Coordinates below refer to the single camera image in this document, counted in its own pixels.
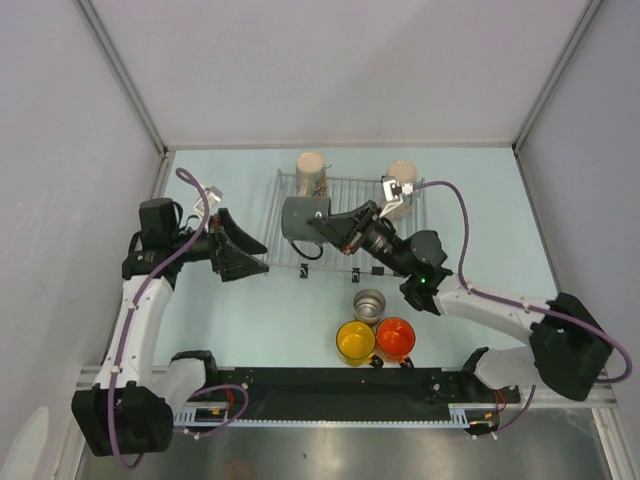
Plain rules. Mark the white slotted cable duct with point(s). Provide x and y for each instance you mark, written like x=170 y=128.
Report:
x=192 y=417

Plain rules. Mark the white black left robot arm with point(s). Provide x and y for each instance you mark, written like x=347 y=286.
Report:
x=127 y=411

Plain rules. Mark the beige decorated mug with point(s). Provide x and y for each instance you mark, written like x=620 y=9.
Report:
x=311 y=177

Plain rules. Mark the stainless steel cup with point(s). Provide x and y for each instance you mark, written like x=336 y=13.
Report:
x=369 y=306

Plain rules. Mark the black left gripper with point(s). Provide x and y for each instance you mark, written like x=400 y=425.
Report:
x=228 y=261

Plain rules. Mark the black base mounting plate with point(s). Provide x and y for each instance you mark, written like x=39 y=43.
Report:
x=355 y=394

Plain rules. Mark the beige plain mug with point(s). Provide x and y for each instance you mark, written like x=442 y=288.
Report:
x=404 y=172

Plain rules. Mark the dark green mug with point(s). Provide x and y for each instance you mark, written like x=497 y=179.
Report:
x=296 y=213

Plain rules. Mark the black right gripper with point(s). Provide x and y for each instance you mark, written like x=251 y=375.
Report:
x=349 y=230

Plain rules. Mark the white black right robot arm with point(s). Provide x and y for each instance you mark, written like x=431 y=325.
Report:
x=562 y=347

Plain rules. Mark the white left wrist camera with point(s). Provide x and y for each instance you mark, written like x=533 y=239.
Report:
x=212 y=197

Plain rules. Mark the yellow mug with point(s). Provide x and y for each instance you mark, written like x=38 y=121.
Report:
x=356 y=343

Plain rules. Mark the orange mug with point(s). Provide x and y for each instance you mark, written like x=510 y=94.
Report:
x=395 y=340

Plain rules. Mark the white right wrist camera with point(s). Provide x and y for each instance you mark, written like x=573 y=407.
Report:
x=392 y=196

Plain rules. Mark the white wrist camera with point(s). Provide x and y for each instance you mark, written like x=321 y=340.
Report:
x=392 y=196
x=212 y=197

